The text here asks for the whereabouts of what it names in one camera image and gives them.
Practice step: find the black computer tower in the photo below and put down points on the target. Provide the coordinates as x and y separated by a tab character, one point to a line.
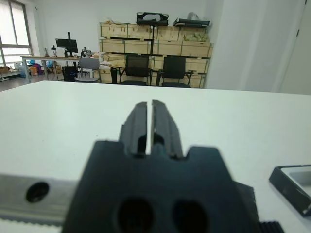
68	74

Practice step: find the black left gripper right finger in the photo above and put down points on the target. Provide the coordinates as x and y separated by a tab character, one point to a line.
167	131

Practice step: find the flat black case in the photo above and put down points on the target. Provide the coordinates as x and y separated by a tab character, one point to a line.
192	23

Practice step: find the black box white insert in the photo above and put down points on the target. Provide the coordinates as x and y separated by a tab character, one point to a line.
284	189

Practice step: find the large window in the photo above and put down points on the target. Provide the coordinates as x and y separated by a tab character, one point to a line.
17	24

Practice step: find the small black desk microscope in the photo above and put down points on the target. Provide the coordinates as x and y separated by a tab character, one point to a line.
53	48
86	51

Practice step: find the small cardboard box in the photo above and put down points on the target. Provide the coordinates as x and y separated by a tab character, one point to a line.
58	68

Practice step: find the black bag white panel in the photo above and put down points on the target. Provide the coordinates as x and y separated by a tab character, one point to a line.
140	21

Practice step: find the pale wooden crate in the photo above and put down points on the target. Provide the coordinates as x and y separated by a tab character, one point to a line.
157	62
112	46
200	81
113	30
196	49
138	47
199	64
169	34
168	48
105	76
139	31
114	58

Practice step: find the clear plastic wrap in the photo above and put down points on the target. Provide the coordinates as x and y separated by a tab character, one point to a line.
193	16

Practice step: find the orange bag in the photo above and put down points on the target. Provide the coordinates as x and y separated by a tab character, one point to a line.
32	71

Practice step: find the white door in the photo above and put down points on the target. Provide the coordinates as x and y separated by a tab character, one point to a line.
301	60

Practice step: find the grey chair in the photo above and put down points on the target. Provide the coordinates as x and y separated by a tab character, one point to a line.
88	63

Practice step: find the wooden desk white legs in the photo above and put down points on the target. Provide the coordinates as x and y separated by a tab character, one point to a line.
39	57

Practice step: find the black computer monitor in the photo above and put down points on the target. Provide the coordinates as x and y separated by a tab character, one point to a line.
66	44

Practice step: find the black stand pole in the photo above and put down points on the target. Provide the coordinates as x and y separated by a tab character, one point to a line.
152	35

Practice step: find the open wooden crate green filling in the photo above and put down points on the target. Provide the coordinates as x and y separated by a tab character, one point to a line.
195	36

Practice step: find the blue plastic bag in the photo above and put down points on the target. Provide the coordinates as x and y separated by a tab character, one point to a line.
49	65

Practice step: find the black mesh office chair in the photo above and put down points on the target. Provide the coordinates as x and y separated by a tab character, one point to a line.
174	68
137	64

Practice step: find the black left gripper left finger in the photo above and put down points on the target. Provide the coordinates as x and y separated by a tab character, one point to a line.
136	126

